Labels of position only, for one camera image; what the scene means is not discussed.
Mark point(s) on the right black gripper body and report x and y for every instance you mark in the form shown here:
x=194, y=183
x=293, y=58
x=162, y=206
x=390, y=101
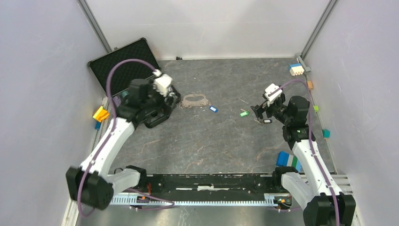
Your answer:
x=277, y=109

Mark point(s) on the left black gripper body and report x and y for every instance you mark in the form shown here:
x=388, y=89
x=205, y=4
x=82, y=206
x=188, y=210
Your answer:
x=162, y=107

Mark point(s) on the green key tag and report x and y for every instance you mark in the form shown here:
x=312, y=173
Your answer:
x=244, y=113

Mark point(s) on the metal key organizer plate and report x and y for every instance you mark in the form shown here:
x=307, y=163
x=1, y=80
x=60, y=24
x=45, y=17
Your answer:
x=194, y=100

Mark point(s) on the blue key tag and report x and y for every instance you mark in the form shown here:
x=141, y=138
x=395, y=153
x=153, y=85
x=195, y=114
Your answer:
x=213, y=109

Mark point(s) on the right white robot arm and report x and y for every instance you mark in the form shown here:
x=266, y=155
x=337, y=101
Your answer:
x=323, y=202

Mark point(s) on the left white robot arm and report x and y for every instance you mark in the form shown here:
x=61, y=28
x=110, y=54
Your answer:
x=90, y=183

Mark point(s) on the lime green small block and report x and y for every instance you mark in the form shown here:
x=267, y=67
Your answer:
x=316, y=108

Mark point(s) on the orange small block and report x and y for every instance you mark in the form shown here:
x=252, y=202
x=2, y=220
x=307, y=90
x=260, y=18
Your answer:
x=310, y=85

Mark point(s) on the blue white toy brick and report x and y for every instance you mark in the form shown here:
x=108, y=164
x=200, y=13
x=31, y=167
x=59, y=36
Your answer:
x=296, y=69

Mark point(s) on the blue green brick stack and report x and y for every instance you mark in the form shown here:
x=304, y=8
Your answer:
x=288, y=160

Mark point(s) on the black poker chip case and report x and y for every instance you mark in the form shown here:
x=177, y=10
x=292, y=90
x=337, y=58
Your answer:
x=124, y=74

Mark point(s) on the teal small block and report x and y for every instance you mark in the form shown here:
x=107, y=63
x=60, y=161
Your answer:
x=326, y=133

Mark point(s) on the yellow orange toy block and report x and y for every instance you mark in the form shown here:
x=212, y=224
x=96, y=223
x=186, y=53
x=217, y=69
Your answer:
x=100, y=114

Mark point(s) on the small blue block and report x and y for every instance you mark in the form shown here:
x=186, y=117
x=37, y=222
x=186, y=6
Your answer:
x=97, y=125

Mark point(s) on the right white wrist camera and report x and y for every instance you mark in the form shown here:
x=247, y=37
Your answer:
x=271, y=93

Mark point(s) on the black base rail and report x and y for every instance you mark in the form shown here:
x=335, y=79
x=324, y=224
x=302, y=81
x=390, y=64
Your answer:
x=212, y=187

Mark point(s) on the grey slotted cable duct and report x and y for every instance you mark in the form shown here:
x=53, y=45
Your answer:
x=132, y=199

